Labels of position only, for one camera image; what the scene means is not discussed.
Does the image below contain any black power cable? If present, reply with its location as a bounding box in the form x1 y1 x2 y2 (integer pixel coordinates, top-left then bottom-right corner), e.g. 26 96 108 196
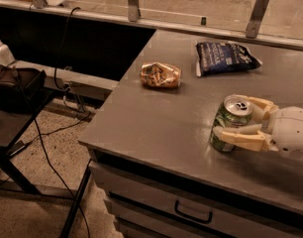
52 6 92 114

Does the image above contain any black side table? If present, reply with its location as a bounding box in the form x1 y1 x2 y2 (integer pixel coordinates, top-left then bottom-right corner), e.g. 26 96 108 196
0 82 92 238

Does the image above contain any metal railing post centre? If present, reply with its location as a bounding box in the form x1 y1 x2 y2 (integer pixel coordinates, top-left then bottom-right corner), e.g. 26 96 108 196
128 0 140 22

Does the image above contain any blue chip bag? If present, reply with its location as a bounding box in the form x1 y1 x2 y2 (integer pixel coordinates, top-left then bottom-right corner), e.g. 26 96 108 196
195 42 262 77

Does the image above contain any crushed orange soda can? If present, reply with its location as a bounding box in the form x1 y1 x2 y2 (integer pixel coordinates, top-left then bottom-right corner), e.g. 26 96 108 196
140 62 182 88

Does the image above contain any grey drawer cabinet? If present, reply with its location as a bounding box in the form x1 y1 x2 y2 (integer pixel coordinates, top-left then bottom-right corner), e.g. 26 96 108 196
89 150 303 238

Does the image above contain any metal railing post right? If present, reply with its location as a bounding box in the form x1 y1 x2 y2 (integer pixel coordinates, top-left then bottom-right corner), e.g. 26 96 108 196
246 0 270 39

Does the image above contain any black bag on table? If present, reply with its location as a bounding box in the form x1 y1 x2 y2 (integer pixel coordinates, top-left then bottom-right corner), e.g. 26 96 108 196
0 64 46 113

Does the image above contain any black floor cable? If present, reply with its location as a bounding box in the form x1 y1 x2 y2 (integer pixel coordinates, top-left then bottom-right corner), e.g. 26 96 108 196
6 112 92 238

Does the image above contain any black drawer handle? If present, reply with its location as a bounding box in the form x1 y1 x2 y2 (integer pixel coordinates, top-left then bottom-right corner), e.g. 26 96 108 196
173 199 214 225

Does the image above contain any green soda can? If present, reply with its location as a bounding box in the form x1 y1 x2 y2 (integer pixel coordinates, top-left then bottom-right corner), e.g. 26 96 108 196
210 95 253 152

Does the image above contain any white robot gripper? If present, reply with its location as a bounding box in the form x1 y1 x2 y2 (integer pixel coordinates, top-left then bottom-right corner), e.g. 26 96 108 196
213 94 303 154

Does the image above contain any white spray bottle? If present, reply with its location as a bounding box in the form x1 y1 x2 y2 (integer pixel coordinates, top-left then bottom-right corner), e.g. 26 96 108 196
0 40 15 64

